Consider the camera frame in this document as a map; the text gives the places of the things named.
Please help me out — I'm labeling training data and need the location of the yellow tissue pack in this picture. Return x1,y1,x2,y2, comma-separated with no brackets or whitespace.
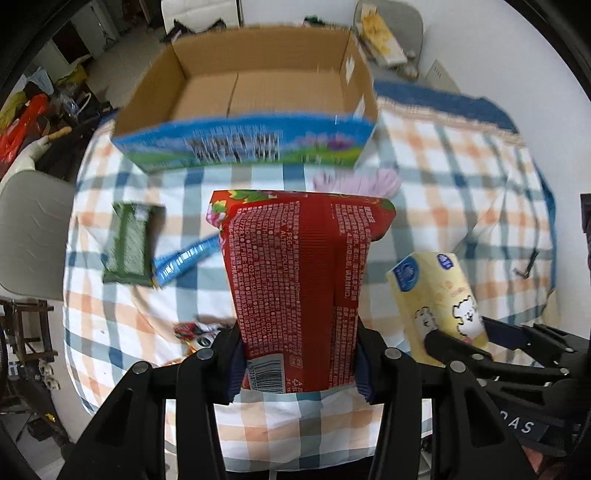
387,252,488,366

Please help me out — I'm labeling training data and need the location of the orange cartoon snack bag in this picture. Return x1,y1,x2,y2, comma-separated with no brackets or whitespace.
173,322,228,355

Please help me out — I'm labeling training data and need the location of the red snack bag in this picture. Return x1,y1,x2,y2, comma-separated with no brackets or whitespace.
206,190,396,394

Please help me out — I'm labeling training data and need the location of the purple soft cloth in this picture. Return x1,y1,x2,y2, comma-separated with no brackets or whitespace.
312,168,402,199

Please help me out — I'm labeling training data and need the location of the green snack bag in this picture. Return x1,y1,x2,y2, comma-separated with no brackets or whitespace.
102,202,165,287

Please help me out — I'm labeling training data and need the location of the plaid checkered tablecloth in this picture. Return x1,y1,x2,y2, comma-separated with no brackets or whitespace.
63,85,555,472

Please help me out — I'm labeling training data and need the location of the blue wafer stick pack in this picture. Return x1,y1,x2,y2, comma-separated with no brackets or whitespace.
152,234,221,288

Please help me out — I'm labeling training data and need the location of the white goose plush toy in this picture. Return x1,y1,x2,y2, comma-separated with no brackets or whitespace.
1,126,72,187

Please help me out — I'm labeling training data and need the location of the grey chair with clutter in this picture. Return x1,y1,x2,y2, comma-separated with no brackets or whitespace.
353,1,424,83

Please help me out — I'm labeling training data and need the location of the yellow paper package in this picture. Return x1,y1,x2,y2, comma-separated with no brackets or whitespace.
358,4,408,68

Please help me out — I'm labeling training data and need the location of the open cardboard box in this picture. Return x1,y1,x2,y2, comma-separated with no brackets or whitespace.
111,26,379,173

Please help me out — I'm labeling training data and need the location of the red plastic bag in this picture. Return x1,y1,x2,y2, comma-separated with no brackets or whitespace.
1,94,49,164

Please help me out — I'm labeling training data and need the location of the white chair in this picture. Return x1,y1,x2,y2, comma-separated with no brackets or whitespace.
161,0,239,32

